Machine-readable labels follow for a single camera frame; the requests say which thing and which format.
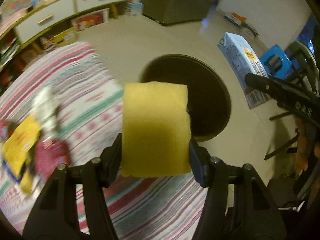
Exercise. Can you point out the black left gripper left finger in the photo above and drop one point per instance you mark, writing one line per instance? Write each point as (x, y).
(54, 214)

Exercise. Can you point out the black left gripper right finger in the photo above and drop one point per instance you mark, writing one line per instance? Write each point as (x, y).
(238, 205)

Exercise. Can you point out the blue milk carton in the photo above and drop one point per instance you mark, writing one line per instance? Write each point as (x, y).
(243, 60)

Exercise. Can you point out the yellow snack packet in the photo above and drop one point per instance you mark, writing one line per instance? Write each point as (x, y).
(17, 142)

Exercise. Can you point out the white paper ball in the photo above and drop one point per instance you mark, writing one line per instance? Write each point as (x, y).
(45, 108)

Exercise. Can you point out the yellow sponge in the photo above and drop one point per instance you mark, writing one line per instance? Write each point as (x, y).
(156, 130)

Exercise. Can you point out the dark round trash bin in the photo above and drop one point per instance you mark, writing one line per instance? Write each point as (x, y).
(209, 102)

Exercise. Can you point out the blue plastic stool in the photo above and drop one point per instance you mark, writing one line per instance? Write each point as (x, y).
(276, 62)

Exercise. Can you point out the yellow cardboard box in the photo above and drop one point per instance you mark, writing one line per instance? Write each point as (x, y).
(62, 39)

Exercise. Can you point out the white wooden tv cabinet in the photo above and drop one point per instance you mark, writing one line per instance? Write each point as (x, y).
(47, 15)

